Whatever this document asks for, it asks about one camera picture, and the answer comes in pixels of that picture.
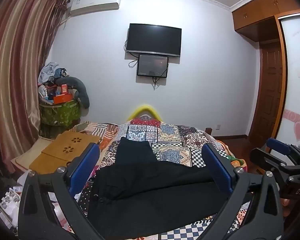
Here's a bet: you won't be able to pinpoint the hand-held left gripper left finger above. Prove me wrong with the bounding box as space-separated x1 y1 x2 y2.
17 142 102 240

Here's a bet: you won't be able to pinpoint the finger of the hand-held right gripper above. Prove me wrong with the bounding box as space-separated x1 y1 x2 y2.
250 148 290 180
266 137 300 160

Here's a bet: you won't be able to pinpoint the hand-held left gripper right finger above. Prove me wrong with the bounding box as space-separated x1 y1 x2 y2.
201 143 284 240

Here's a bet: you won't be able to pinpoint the black pants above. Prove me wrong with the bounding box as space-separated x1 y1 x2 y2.
86 137 255 238

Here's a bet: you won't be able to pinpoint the bamboo lap desk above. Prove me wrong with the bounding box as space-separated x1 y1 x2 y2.
29 130 102 175

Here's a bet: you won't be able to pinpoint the orange striped blanket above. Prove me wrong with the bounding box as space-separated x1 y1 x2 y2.
74 121 118 142

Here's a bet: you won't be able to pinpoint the brown wooden door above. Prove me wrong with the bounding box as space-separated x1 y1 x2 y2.
249 41 284 140

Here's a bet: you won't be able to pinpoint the green floral storage basket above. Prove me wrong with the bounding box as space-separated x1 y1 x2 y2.
39 99 81 130

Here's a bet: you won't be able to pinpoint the patchwork printed blanket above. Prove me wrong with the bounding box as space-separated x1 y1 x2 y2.
72 115 285 240

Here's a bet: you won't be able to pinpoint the orange box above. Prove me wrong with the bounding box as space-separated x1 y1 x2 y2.
53 94 73 105

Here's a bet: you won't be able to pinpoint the white wardrobe door pink hearts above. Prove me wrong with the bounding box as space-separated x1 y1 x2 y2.
277 12 300 150

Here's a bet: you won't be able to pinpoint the yellow headboard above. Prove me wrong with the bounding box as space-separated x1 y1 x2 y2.
126 105 164 120

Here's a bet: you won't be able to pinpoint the pile of white packets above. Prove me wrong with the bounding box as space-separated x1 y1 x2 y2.
0 177 24 230

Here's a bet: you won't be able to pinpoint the pile of grey-blue clothes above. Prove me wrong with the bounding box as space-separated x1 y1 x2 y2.
38 62 70 85

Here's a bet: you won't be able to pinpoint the striped red beige curtain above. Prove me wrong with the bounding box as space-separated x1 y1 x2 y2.
0 0 70 173

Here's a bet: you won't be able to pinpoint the wooden overhead cabinet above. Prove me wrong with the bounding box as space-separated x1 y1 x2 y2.
231 0 300 43

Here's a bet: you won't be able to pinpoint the white air conditioner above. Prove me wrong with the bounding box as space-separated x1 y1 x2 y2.
69 0 122 17

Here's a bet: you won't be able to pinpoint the small black wall monitor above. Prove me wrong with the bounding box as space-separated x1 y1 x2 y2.
137 54 169 78

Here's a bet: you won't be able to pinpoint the black wall television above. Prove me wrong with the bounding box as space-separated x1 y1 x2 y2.
126 23 182 57

